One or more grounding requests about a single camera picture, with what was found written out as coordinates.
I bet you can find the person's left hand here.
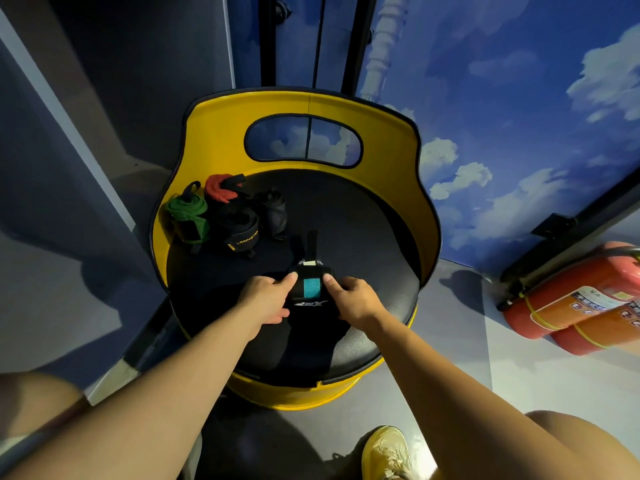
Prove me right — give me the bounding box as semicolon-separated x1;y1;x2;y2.
237;272;299;326

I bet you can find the person's right hand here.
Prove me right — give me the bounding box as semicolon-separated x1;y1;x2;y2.
322;273;386;334

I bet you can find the black wrist wrap teal patch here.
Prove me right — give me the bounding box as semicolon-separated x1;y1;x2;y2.
287;230;337;316

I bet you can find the person's right forearm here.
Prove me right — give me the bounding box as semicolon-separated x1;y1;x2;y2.
364;307;623;480

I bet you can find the person's left forearm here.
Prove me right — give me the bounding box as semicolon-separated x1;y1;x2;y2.
2;295;267;480

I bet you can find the black round seat cushion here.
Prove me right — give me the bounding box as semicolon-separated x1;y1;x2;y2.
165;169;421;388

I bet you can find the plain black rolled wrist wrap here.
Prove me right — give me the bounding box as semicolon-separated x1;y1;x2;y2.
254;188;289;241

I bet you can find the black wrist wrap yellow print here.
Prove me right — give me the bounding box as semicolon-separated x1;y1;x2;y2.
206;195;261;259

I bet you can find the red rolled wrist wrap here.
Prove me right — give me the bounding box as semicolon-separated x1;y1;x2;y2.
204;173;249;205

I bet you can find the green rolled wrist wrap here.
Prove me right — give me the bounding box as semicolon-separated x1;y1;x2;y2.
163;181;211;255

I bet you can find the yellow barrel chair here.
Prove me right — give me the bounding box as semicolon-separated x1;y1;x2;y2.
150;87;442;412

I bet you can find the yellow sneaker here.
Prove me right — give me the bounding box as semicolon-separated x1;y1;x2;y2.
360;426;417;480

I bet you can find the red fire extinguisher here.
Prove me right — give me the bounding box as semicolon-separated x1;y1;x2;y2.
549;315;640;357
502;242;640;341

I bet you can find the black metal pole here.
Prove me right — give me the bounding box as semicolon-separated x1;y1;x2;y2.
341;0;379;96
258;0;278;89

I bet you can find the person's left leg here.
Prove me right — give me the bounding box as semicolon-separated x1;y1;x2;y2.
0;372;92;443

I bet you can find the person's leg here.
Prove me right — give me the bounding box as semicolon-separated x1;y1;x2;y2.
525;410;640;480
0;372;92;443

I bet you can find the person's right leg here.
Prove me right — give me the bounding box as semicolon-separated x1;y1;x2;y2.
525;410;640;480

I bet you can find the black wall bracket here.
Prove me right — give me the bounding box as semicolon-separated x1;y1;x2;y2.
530;213;579;241

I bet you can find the black wall rail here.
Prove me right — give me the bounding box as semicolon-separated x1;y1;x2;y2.
499;166;640;296

